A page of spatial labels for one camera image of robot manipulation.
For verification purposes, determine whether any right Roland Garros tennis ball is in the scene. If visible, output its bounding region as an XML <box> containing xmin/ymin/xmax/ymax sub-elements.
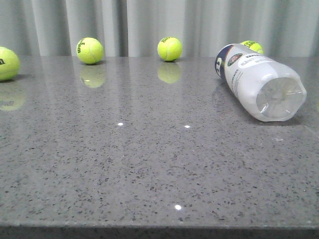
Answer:
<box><xmin>240</xmin><ymin>40</ymin><xmax>264</xmax><ymax>54</ymax></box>

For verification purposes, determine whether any clear plastic tennis ball can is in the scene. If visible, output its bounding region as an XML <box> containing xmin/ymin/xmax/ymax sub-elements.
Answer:
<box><xmin>215</xmin><ymin>44</ymin><xmax>307</xmax><ymax>122</ymax></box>

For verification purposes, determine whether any far left tennis ball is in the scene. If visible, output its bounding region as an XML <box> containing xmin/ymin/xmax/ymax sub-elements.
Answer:
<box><xmin>0</xmin><ymin>46</ymin><xmax>20</xmax><ymax>81</ymax></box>

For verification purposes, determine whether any grey pleated curtain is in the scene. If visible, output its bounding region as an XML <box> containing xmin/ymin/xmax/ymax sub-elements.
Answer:
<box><xmin>0</xmin><ymin>0</ymin><xmax>319</xmax><ymax>57</ymax></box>

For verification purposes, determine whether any middle tennis ball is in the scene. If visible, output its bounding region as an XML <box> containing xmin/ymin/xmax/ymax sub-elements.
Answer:
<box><xmin>158</xmin><ymin>37</ymin><xmax>182</xmax><ymax>62</ymax></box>

